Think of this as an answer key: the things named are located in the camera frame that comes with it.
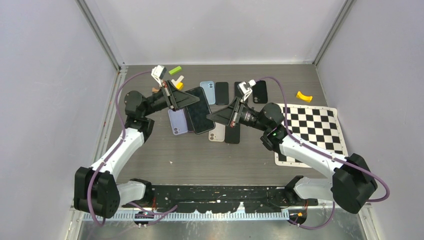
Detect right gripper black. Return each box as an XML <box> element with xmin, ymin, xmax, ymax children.
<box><xmin>206</xmin><ymin>97</ymin><xmax>270</xmax><ymax>133</ymax></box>

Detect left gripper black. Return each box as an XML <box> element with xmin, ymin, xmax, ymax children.
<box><xmin>143</xmin><ymin>80</ymin><xmax>200</xmax><ymax>118</ymax></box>

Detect black phone from beige case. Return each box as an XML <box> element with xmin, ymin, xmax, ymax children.
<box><xmin>224</xmin><ymin>125</ymin><xmax>241</xmax><ymax>144</ymax></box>

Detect purple phone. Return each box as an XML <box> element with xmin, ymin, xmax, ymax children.
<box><xmin>234</xmin><ymin>81</ymin><xmax>244</xmax><ymax>99</ymax></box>

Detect black phone with dark frame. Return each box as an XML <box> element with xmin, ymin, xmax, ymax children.
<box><xmin>215</xmin><ymin>82</ymin><xmax>229</xmax><ymax>105</ymax></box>

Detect black phone from lilac case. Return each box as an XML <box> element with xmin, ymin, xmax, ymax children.
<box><xmin>184</xmin><ymin>109</ymin><xmax>194</xmax><ymax>133</ymax></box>

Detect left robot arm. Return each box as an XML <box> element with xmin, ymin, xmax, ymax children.
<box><xmin>73</xmin><ymin>80</ymin><xmax>200</xmax><ymax>219</ymax></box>

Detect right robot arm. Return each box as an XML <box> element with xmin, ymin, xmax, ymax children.
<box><xmin>206</xmin><ymin>97</ymin><xmax>378</xmax><ymax>214</ymax></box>

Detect green lego brick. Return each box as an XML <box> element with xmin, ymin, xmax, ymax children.
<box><xmin>168</xmin><ymin>66</ymin><xmax>182</xmax><ymax>76</ymax></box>

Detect yellow curved block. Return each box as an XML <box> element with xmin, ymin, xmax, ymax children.
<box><xmin>296</xmin><ymin>91</ymin><xmax>313</xmax><ymax>103</ymax></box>

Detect checkerboard mat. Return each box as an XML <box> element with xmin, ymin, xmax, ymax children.
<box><xmin>279</xmin><ymin>103</ymin><xmax>348</xmax><ymax>156</ymax></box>

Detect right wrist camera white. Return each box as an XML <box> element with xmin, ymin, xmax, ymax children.
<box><xmin>237</xmin><ymin>79</ymin><xmax>256</xmax><ymax>103</ymax></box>

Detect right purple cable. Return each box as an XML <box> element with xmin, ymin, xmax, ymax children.
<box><xmin>254</xmin><ymin>76</ymin><xmax>391</xmax><ymax>230</ymax></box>

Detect purple cable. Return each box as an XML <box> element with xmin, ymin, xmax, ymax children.
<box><xmin>254</xmin><ymin>76</ymin><xmax>391</xmax><ymax>230</ymax></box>
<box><xmin>86</xmin><ymin>70</ymin><xmax>153</xmax><ymax>227</ymax></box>

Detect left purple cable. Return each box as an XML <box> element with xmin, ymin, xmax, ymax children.
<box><xmin>86</xmin><ymin>70</ymin><xmax>153</xmax><ymax>227</ymax></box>

